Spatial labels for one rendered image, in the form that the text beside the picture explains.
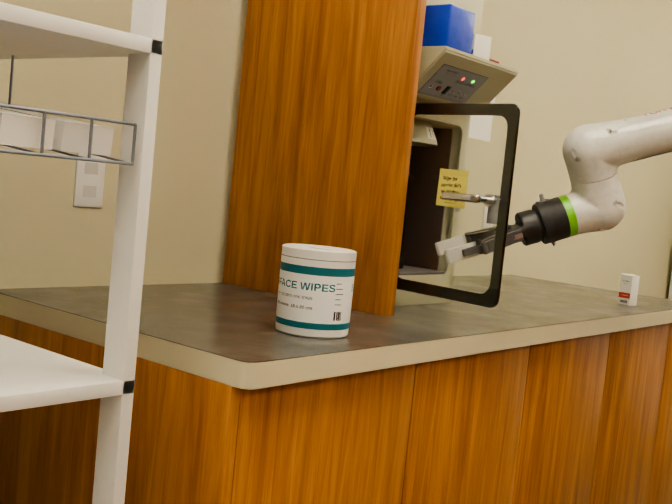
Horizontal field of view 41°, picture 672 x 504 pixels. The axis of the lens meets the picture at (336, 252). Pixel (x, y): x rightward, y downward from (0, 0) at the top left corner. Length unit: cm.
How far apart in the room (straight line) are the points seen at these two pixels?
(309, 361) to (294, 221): 71
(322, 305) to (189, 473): 35
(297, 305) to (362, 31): 69
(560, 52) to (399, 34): 179
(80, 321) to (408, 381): 58
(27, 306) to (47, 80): 47
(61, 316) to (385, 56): 84
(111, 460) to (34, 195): 78
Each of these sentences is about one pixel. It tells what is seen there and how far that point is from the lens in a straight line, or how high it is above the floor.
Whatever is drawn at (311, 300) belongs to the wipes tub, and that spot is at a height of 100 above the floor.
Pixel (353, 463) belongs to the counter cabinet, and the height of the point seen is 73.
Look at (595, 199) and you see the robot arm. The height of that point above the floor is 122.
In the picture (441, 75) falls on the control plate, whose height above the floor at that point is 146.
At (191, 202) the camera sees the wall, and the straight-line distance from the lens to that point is 214.
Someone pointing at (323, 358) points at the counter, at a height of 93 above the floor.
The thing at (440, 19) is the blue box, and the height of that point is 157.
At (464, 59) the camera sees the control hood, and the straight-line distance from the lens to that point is 200.
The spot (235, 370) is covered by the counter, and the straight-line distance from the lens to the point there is 130.
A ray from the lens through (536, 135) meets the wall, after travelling 349.
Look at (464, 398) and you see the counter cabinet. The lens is 184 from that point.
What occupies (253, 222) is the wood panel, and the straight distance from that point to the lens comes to 212.
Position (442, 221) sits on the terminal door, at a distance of 187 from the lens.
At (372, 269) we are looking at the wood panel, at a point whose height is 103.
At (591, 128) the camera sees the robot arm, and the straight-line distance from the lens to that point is 198.
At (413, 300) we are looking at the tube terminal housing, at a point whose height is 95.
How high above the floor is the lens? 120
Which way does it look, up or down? 4 degrees down
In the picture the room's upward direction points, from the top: 6 degrees clockwise
